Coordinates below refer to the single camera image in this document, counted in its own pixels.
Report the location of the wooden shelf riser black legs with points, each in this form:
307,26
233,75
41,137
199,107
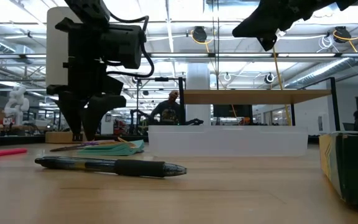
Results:
253,96

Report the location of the teal sticky note pad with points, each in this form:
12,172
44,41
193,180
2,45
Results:
117,151

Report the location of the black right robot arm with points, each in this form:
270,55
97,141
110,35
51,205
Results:
346,3

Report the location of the clear pencil case purple lid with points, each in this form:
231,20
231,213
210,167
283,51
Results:
228,141

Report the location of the black perforated computer case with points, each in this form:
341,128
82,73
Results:
228,110

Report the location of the green yellow crayon box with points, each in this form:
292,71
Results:
353,168

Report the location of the black pen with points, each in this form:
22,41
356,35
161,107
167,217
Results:
135,168

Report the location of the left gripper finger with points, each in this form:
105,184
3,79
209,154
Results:
73,112
99,112

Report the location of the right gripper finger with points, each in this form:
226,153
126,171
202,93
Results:
261,29

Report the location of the white shade wooden table lamp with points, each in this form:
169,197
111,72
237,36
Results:
54,46

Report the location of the black metal table frame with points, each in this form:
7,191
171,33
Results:
17,141

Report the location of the standing person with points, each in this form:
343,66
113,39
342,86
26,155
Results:
166,112

